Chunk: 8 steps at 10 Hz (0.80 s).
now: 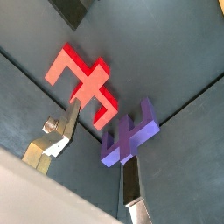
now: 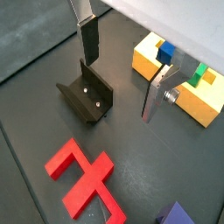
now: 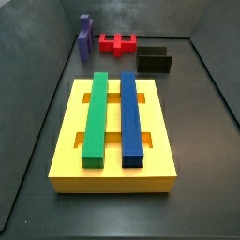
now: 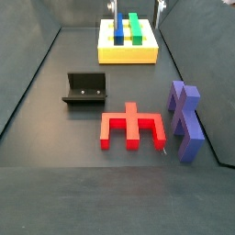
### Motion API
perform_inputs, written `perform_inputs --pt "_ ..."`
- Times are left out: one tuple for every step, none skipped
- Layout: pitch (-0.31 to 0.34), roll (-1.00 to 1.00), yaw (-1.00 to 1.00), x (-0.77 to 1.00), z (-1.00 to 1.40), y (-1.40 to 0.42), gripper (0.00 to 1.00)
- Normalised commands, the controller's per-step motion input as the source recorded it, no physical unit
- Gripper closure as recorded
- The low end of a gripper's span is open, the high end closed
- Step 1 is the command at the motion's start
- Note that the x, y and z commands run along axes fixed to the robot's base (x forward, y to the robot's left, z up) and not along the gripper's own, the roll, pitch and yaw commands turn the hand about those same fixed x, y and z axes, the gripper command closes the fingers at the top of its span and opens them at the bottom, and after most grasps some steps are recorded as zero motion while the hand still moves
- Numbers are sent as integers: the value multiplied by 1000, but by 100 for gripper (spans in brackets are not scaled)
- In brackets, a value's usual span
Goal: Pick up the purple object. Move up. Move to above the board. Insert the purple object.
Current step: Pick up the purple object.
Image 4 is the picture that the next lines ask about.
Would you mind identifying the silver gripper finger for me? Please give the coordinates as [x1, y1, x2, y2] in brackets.
[107, 0, 118, 28]
[155, 0, 167, 28]

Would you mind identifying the green bar block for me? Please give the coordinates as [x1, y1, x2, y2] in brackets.
[129, 13, 142, 46]

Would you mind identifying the yellow slotted board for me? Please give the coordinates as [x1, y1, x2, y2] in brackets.
[97, 19, 159, 64]

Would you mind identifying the red three-pronged block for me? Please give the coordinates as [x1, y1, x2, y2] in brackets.
[100, 102, 166, 151]

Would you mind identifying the blue bar block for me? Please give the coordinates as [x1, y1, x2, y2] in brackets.
[114, 13, 124, 46]

